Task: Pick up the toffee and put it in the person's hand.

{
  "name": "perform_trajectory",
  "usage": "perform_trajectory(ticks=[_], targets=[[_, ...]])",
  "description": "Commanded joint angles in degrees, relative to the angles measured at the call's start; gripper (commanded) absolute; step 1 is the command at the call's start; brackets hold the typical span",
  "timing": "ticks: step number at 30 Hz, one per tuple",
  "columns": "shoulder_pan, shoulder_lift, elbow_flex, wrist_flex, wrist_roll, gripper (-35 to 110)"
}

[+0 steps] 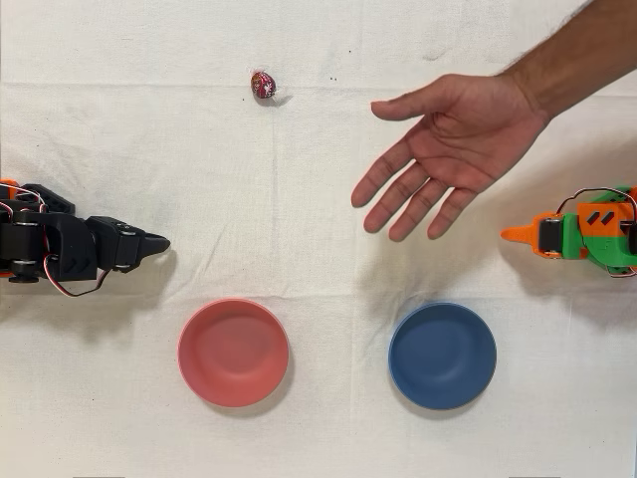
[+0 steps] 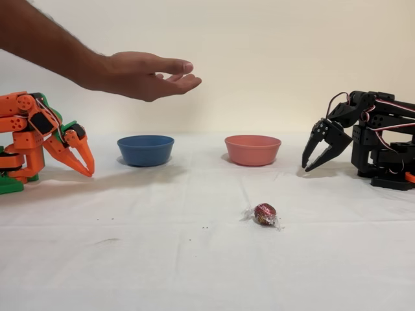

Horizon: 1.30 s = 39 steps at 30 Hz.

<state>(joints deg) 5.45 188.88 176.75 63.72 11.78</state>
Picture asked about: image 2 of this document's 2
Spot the white tablecloth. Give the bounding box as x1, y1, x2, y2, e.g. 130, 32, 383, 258
0, 132, 415, 311

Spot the blue plastic bowl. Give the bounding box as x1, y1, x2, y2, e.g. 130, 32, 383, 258
117, 135, 175, 167

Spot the pink plastic bowl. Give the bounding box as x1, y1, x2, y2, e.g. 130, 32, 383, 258
224, 135, 282, 167

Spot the red foil candy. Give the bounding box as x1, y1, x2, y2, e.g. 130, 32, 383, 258
240, 202, 285, 231

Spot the person's bare hand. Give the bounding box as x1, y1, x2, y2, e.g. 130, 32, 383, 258
99, 51, 203, 103

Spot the orange arm servo cable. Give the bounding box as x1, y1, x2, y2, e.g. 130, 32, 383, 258
34, 96, 65, 143

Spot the person's bare forearm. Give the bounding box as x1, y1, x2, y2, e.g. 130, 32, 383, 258
0, 0, 108, 93

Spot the green arm base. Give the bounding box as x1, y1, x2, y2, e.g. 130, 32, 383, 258
0, 145, 25, 196

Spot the black arm servo cable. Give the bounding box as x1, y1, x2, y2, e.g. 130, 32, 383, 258
327, 91, 353, 122

